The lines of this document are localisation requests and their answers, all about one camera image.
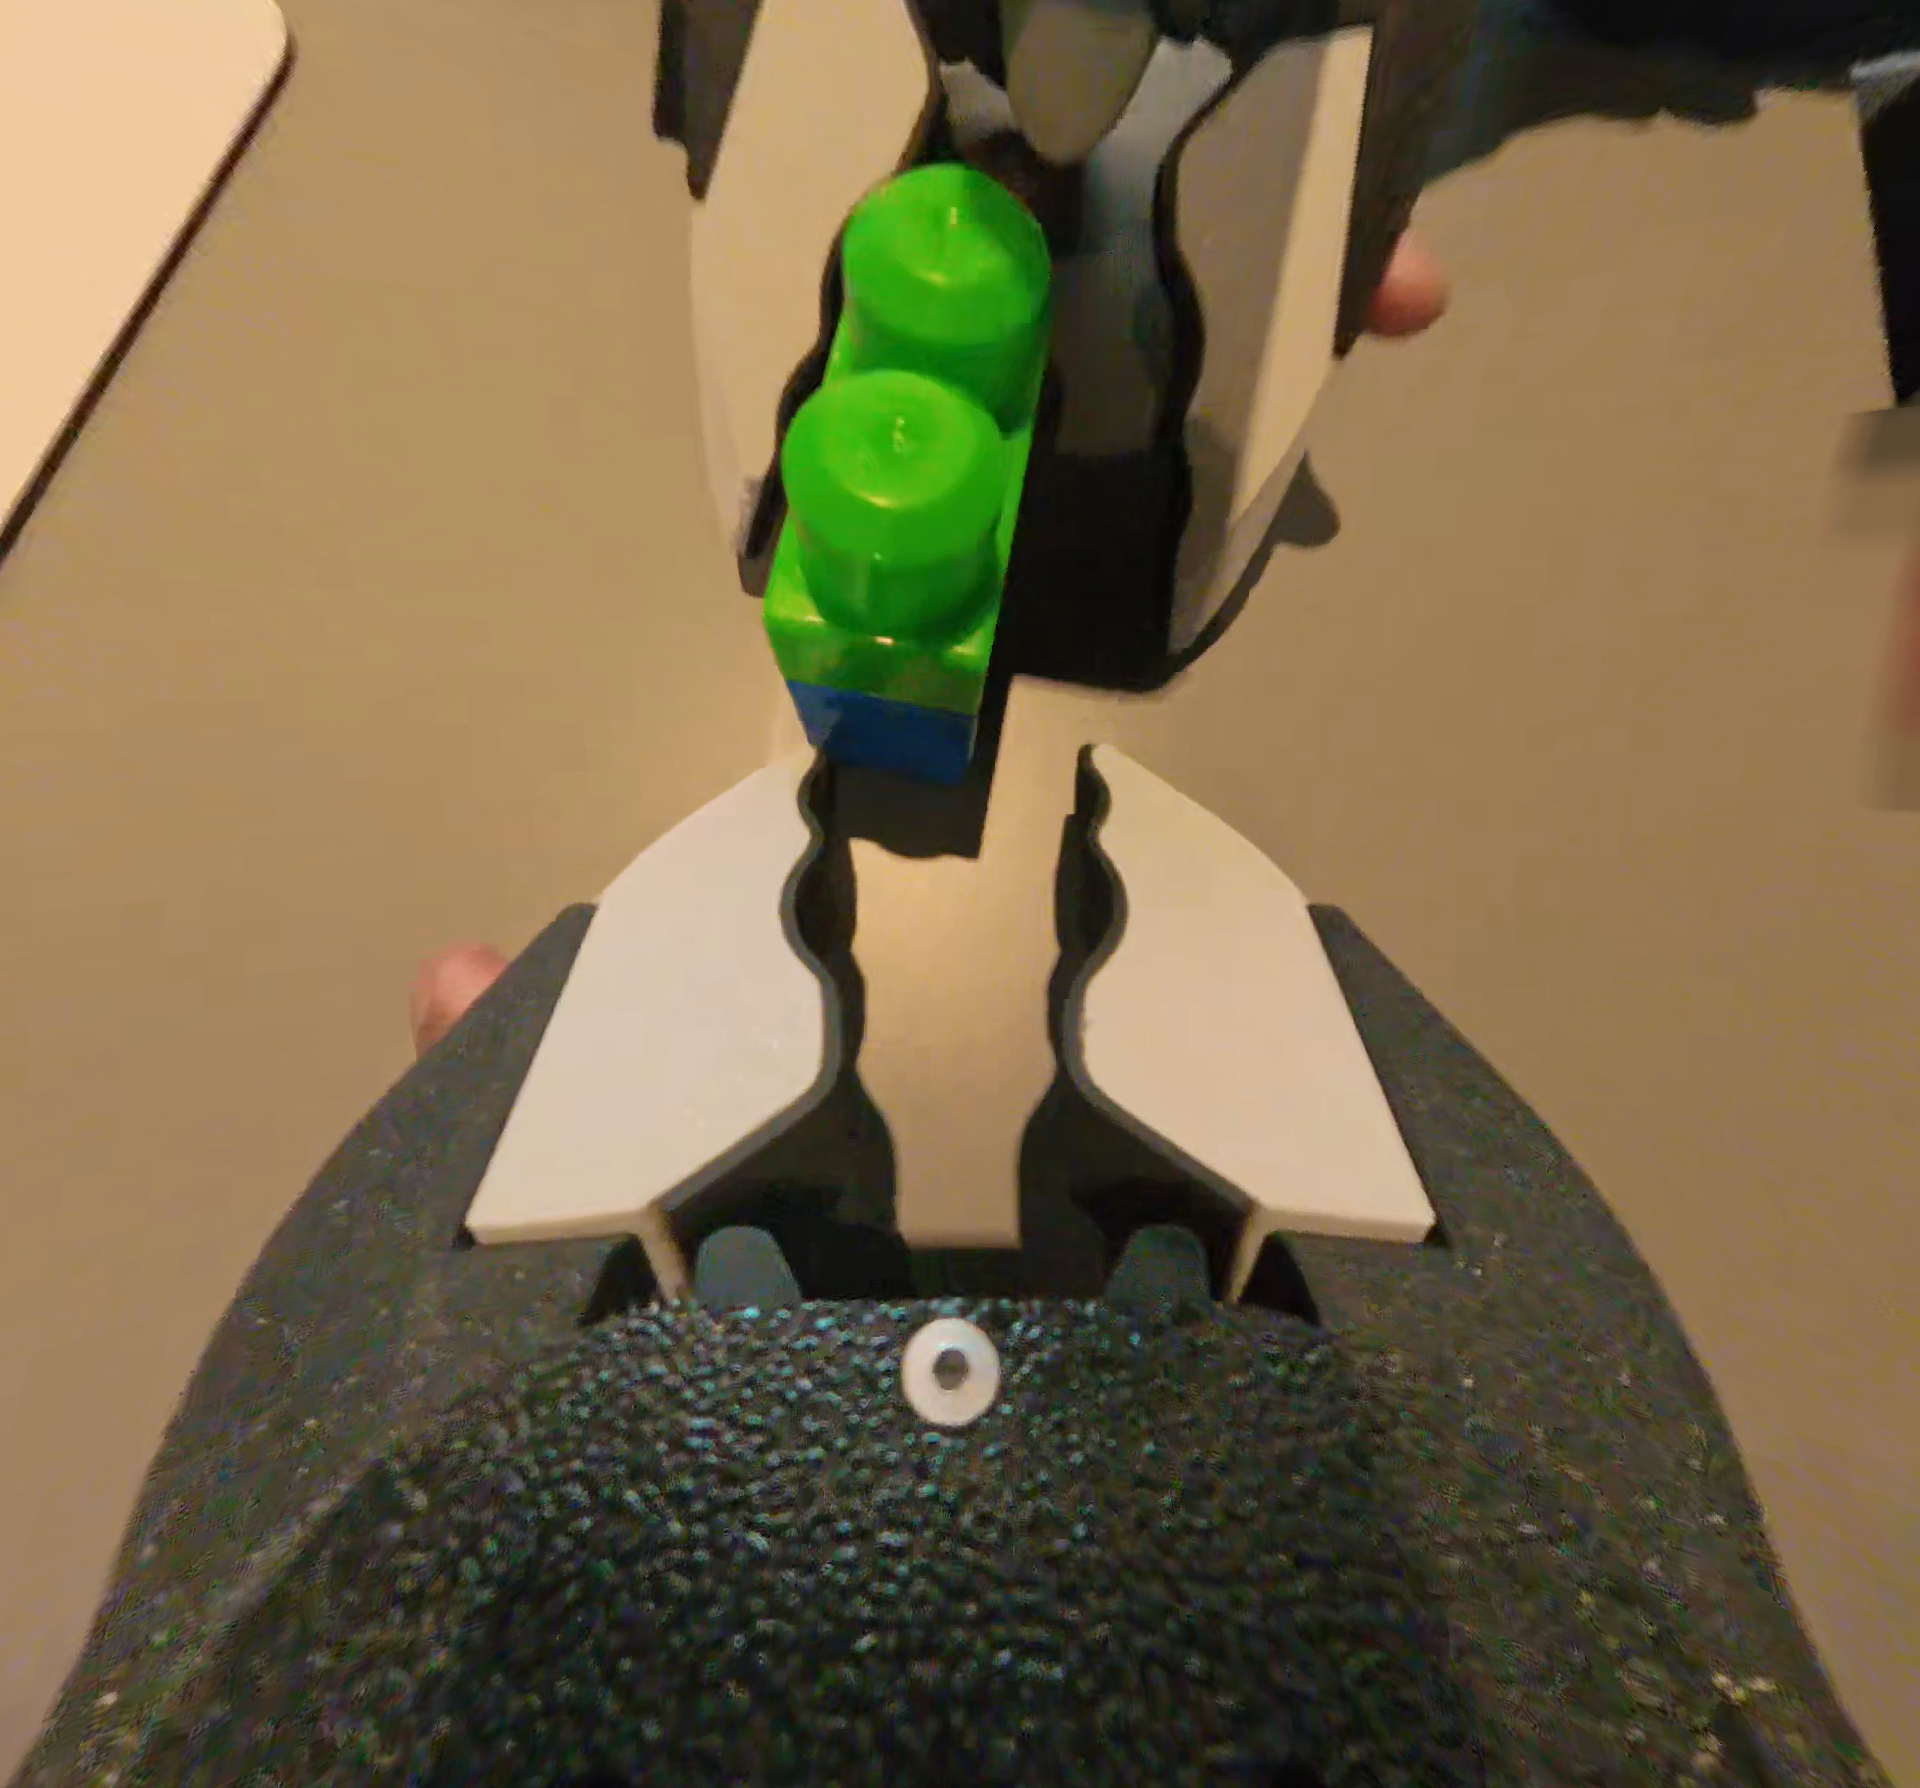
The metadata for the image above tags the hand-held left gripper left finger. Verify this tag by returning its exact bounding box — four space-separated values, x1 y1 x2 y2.
463 748 865 1301

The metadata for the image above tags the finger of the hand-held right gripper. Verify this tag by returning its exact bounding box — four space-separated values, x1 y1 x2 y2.
1159 28 1375 665
693 0 947 578

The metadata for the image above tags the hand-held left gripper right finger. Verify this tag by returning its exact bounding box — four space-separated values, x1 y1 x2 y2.
1054 739 1438 1301

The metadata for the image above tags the green two-stud mega block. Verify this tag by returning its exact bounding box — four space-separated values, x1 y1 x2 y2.
758 168 1054 702

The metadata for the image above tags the light blue mega block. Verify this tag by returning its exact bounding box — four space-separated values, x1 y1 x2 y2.
789 680 985 787

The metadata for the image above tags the person's left hand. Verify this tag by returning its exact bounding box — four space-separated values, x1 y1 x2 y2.
415 939 506 1056

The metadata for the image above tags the person's navy jacket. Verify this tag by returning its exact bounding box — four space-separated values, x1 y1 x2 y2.
1858 62 1920 406

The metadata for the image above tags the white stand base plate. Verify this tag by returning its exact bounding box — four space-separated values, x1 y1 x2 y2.
0 0 289 564

